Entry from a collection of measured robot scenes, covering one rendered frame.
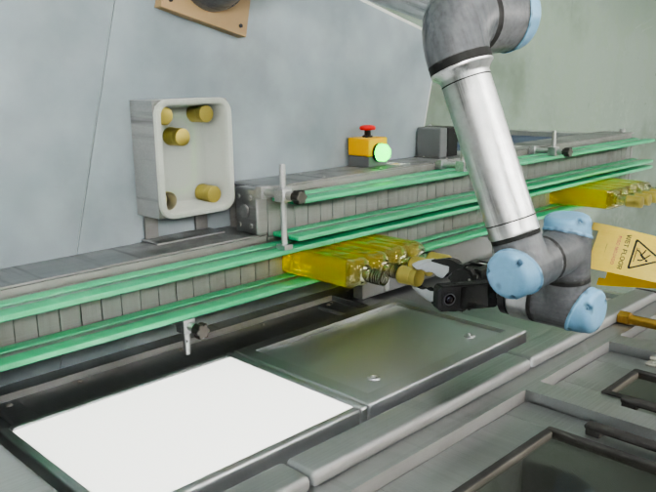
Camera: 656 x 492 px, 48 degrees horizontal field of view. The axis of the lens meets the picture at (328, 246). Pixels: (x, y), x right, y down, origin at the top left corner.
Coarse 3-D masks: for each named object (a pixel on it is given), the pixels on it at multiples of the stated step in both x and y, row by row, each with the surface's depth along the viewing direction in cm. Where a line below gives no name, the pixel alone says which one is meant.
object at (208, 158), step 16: (160, 112) 135; (176, 112) 146; (224, 112) 146; (160, 128) 136; (192, 128) 149; (208, 128) 150; (224, 128) 147; (160, 144) 136; (192, 144) 150; (208, 144) 151; (224, 144) 148; (160, 160) 137; (176, 160) 147; (192, 160) 150; (208, 160) 152; (224, 160) 149; (160, 176) 137; (176, 176) 148; (192, 176) 151; (208, 176) 153; (224, 176) 150; (160, 192) 138; (176, 192) 148; (192, 192) 151; (224, 192) 150; (160, 208) 139; (176, 208) 144; (192, 208) 145; (208, 208) 146; (224, 208) 149
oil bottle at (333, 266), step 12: (300, 252) 152; (312, 252) 150; (324, 252) 150; (336, 252) 150; (288, 264) 155; (300, 264) 152; (312, 264) 150; (324, 264) 147; (336, 264) 145; (348, 264) 143; (360, 264) 143; (312, 276) 150; (324, 276) 148; (336, 276) 146; (348, 276) 143
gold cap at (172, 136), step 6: (168, 132) 143; (174, 132) 142; (180, 132) 142; (186, 132) 143; (168, 138) 143; (174, 138) 142; (180, 138) 142; (186, 138) 143; (174, 144) 144; (180, 144) 142
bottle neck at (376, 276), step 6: (366, 270) 142; (372, 270) 141; (378, 270) 141; (384, 270) 140; (360, 276) 143; (366, 276) 142; (372, 276) 141; (378, 276) 140; (384, 276) 142; (372, 282) 141; (378, 282) 140; (384, 282) 141
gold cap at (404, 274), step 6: (396, 270) 143; (402, 270) 142; (408, 270) 141; (414, 270) 140; (420, 270) 141; (396, 276) 142; (402, 276) 141; (408, 276) 140; (414, 276) 140; (420, 276) 141; (402, 282) 142; (408, 282) 141; (414, 282) 140; (420, 282) 141
